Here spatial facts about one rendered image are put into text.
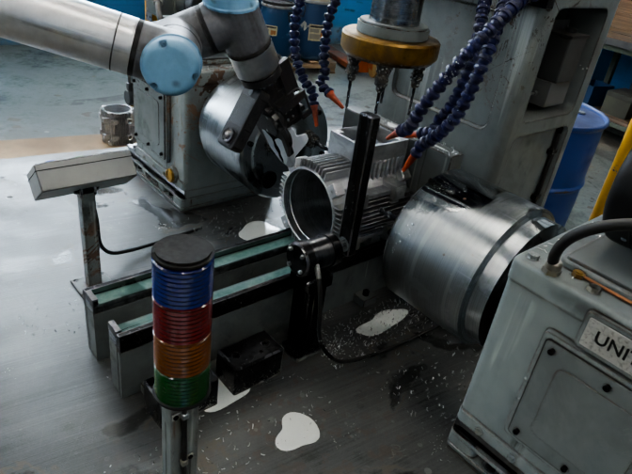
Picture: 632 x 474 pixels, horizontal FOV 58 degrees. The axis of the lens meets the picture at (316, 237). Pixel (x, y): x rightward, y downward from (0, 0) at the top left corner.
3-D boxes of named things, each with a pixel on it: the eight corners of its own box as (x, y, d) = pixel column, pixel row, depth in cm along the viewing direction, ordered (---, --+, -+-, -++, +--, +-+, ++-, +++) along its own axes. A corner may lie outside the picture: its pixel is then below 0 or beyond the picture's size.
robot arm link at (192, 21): (125, 39, 80) (197, 9, 79) (134, 25, 89) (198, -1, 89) (151, 91, 84) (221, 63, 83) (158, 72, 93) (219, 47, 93)
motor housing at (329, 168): (343, 209, 132) (356, 131, 122) (402, 246, 120) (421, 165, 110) (274, 228, 120) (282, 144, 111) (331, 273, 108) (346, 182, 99)
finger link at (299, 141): (319, 157, 109) (305, 120, 102) (296, 176, 107) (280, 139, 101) (308, 151, 111) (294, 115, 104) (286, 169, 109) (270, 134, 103)
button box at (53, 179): (126, 183, 111) (118, 158, 111) (138, 174, 105) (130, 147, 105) (34, 201, 101) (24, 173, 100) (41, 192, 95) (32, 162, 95)
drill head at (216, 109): (248, 142, 162) (254, 53, 149) (332, 194, 139) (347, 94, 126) (167, 155, 147) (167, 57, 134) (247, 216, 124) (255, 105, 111)
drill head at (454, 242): (423, 251, 120) (452, 140, 108) (608, 367, 95) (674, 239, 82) (337, 286, 105) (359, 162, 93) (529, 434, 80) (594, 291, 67)
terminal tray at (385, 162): (367, 154, 122) (372, 122, 118) (402, 173, 115) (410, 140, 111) (324, 163, 114) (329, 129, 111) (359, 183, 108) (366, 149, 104)
